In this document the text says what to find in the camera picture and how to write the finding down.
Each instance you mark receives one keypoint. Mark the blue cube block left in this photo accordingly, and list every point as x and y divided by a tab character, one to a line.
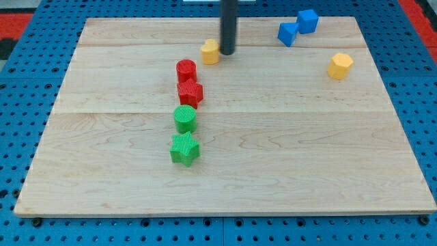
287	33

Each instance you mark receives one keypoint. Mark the blue cube block right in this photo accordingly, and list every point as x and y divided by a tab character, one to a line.
307	20

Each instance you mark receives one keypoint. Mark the green star block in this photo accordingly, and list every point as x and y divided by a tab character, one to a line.
184	149

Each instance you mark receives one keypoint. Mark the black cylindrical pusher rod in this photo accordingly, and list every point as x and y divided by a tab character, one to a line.
228	23

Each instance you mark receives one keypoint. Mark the wooden board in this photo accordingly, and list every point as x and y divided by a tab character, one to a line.
277	135

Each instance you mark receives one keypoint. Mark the red star block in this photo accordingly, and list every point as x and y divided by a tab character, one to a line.
190	93

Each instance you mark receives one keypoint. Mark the green cylinder block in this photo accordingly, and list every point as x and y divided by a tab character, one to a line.
185	118

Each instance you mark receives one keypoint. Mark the yellow heart block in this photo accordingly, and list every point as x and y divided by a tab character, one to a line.
210	52

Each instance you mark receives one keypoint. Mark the blue cube block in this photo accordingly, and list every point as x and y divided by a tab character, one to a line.
307	20
287	33

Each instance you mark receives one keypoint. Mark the red cylinder block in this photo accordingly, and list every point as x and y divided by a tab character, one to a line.
186	69

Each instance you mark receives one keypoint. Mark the yellow hexagon block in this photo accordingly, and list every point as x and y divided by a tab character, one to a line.
339	66

